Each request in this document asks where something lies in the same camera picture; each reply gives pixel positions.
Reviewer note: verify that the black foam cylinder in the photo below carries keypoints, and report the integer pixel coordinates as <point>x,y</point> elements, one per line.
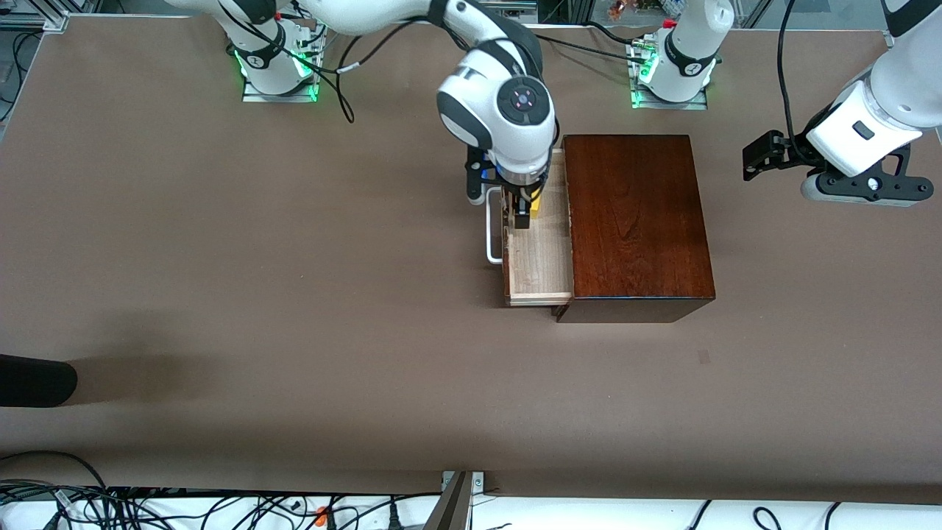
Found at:
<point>37,380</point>

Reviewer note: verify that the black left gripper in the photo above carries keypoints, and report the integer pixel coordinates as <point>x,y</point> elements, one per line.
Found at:
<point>794,151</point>

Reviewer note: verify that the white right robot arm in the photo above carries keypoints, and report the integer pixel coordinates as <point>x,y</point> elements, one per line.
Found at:
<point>515,110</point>

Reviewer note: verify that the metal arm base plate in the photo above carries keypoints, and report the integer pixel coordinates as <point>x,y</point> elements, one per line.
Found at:
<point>692,105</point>
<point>254,96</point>

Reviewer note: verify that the grey metal camera pole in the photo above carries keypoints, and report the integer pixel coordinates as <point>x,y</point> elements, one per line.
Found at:
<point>450,511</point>

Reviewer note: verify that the yellow block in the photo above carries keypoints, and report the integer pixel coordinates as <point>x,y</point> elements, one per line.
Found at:
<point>537,206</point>

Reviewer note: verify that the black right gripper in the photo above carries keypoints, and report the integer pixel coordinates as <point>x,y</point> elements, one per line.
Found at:
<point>517,197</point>

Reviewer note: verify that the orange connector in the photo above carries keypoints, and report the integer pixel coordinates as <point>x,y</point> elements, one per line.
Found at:
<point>322,515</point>

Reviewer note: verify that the small metal bracket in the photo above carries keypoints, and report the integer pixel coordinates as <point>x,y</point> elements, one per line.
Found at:
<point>478,482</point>

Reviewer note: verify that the dark brown wooden cabinet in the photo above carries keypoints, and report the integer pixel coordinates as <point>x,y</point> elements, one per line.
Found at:
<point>633,221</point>

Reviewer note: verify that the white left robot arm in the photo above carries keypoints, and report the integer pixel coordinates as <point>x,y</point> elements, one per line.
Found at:
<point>890,88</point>

